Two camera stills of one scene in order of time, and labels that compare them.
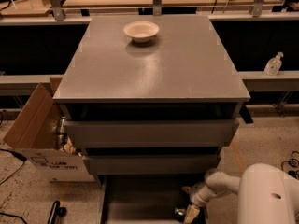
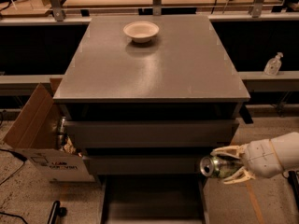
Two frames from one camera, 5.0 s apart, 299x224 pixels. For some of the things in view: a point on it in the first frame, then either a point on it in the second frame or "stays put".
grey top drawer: [154, 133] stays put
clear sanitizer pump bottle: [274, 65] stays put
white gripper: [196, 197] → [259, 160]
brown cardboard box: [34, 136] stays put
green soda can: [179, 213] → [218, 167]
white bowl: [141, 31] stays put
